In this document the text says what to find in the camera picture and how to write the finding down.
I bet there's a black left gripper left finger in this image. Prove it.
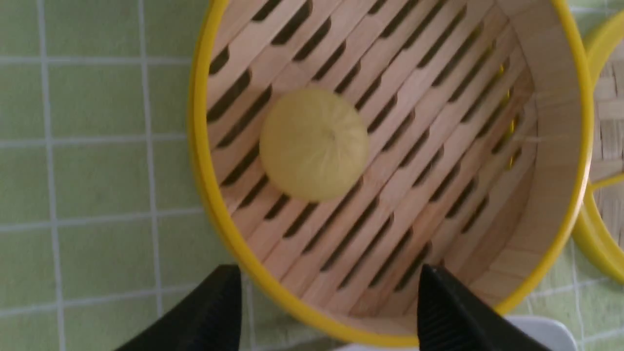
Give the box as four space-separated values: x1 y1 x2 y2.
118 265 242 351

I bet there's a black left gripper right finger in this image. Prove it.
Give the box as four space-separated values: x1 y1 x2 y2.
417 265 548 351

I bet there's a yellow steamed bun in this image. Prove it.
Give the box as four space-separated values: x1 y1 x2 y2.
259 87 369 202

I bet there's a green checkered tablecloth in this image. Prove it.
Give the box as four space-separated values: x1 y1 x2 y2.
1 0 623 351

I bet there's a woven bamboo steamer lid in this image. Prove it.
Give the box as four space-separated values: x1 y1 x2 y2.
572 10 624 284

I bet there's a bamboo steamer basket yellow rim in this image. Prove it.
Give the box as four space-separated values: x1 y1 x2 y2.
189 0 593 348

